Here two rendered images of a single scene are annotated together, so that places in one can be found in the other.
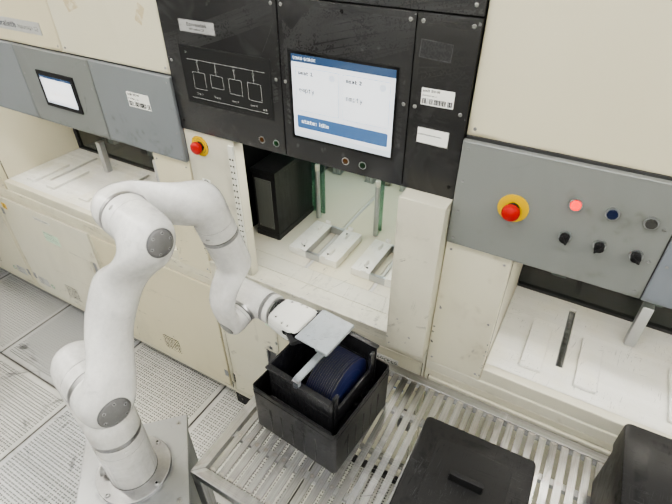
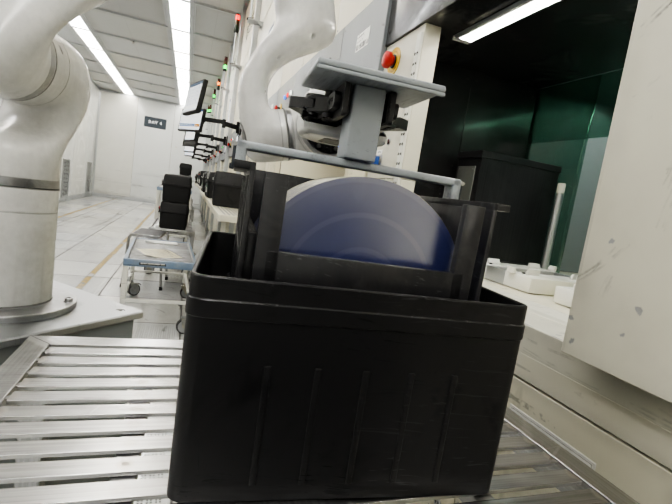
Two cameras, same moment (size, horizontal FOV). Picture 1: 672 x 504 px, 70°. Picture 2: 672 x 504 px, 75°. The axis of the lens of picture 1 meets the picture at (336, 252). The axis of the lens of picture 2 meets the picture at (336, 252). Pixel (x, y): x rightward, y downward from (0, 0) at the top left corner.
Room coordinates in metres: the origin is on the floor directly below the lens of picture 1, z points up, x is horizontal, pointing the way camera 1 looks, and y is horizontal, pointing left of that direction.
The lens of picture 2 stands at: (0.50, -0.26, 1.00)
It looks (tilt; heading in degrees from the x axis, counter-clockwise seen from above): 7 degrees down; 41
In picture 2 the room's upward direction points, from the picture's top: 9 degrees clockwise
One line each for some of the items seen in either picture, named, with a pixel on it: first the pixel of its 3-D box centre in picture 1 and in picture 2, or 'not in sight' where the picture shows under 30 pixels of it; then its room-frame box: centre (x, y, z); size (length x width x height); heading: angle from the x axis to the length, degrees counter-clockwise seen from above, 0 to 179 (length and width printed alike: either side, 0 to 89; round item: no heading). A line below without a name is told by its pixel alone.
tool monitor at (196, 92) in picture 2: not in sight; (213, 107); (2.62, 3.17, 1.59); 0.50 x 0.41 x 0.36; 150
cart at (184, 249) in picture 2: not in sight; (161, 280); (2.01, 2.61, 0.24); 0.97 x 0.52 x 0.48; 63
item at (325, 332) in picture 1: (323, 370); (342, 240); (0.84, 0.03, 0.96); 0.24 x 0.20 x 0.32; 145
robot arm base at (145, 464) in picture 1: (125, 451); (8, 245); (0.67, 0.54, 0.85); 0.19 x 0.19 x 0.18
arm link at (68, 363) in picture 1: (94, 392); (30, 106); (0.69, 0.56, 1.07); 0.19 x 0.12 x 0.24; 46
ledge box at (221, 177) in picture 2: not in sight; (229, 189); (2.51, 2.65, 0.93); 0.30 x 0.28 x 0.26; 57
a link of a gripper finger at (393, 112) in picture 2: not in sight; (391, 115); (0.88, 0.02, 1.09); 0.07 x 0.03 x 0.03; 55
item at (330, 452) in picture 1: (322, 394); (325, 338); (0.85, 0.04, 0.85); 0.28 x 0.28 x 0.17; 55
